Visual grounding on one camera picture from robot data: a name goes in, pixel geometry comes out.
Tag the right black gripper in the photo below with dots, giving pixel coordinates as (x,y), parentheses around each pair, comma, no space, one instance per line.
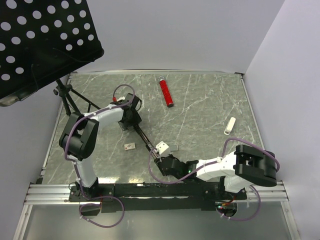
(158,162)

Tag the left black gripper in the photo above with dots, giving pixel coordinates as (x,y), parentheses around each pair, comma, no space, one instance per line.
(136,119)

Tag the black stapler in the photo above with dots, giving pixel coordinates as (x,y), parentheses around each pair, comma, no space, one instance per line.
(149,146)

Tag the white staple box sleeve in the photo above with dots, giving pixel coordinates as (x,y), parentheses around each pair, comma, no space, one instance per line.
(129,146)

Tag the white stapler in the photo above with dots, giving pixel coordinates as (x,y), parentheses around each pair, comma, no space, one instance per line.
(230,125)

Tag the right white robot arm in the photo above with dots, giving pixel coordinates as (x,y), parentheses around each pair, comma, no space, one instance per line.
(237,170)

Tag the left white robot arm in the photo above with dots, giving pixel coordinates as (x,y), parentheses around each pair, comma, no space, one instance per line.
(79,138)

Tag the red cylindrical tube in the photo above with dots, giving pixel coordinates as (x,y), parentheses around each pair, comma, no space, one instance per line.
(165,91)

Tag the black tripod stand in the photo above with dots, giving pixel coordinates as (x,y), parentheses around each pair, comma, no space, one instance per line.
(64,90)

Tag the black perforated music stand desk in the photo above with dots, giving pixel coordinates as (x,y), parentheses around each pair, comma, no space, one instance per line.
(42,41)

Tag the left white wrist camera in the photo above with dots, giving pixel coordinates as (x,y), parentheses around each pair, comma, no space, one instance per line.
(119,98)

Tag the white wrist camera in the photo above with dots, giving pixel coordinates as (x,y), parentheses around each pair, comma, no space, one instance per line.
(119,98)
(162,149)

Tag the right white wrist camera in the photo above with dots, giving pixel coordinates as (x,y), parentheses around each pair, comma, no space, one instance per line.
(162,149)

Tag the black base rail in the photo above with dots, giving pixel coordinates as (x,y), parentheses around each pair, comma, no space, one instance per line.
(156,196)

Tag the aluminium frame rail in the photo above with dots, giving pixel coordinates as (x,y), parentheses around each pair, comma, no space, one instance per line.
(47,194)

